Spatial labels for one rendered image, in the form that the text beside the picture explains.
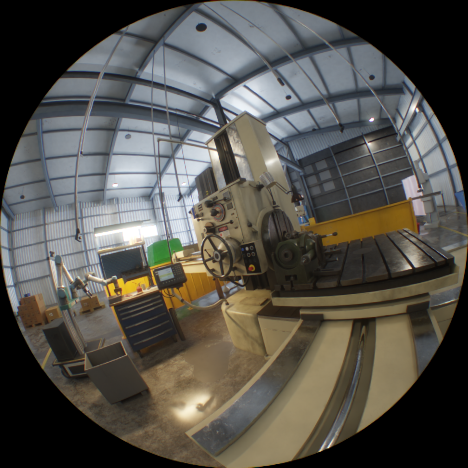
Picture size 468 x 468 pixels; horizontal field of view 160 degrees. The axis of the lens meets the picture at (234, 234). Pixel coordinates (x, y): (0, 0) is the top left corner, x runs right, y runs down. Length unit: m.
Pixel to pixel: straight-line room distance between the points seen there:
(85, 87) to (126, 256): 7.68
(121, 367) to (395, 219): 4.48
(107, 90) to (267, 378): 9.32
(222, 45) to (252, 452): 8.48
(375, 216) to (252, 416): 3.40
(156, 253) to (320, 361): 4.89
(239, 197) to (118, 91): 8.26
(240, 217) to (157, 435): 2.10
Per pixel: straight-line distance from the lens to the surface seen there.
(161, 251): 5.25
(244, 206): 1.40
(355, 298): 1.08
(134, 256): 3.04
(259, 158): 2.13
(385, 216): 3.57
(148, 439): 1.84
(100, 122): 9.86
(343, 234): 3.56
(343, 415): 0.78
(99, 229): 2.85
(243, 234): 1.42
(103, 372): 1.99
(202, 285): 4.38
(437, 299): 1.59
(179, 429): 1.76
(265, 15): 7.43
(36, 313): 8.14
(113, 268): 3.00
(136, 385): 2.11
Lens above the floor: 1.41
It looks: 1 degrees up
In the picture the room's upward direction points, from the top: 15 degrees counter-clockwise
